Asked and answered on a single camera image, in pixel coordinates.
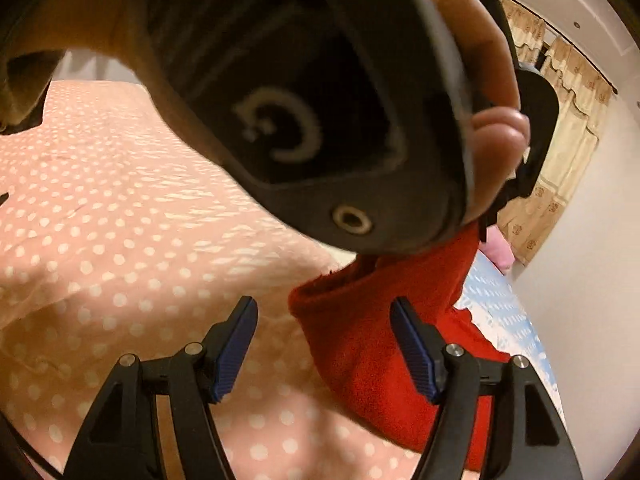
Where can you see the beige floral curtain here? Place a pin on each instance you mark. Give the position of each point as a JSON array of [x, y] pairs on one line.
[[565, 150]]

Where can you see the person's left hand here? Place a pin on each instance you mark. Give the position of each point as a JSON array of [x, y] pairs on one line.
[[492, 125]]

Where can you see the red embroidered knit sweater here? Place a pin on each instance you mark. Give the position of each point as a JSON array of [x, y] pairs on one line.
[[370, 350]]

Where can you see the pink pillow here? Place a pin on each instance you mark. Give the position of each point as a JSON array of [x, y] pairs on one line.
[[502, 250]]

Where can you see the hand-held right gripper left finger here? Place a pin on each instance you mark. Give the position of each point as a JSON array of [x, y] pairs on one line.
[[232, 355]]

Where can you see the pink and blue dotted bedsheet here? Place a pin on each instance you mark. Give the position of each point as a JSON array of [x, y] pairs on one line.
[[125, 235]]

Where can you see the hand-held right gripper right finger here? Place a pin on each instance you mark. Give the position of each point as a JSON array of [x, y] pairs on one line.
[[415, 351]]

